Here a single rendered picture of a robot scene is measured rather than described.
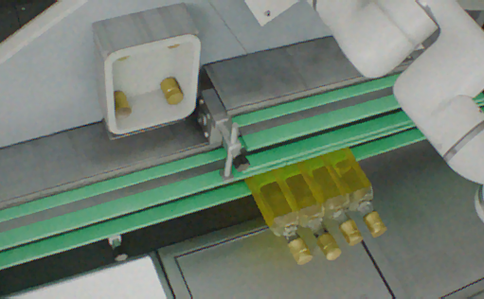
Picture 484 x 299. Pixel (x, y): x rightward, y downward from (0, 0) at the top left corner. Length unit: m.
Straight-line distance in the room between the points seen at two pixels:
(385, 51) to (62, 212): 0.69
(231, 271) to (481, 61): 0.74
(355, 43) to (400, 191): 0.77
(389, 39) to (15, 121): 0.74
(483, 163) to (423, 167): 0.83
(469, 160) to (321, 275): 0.63
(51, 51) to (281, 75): 0.47
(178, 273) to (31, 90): 0.48
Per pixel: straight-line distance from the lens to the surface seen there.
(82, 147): 1.34
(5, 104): 1.28
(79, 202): 1.29
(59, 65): 1.23
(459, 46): 0.90
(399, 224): 1.59
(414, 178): 1.68
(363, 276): 1.46
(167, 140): 1.34
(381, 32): 0.92
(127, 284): 1.38
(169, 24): 1.17
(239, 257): 1.42
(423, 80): 0.90
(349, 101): 1.37
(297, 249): 1.29
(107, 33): 1.15
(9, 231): 1.28
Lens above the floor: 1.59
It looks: 30 degrees down
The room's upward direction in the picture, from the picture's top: 153 degrees clockwise
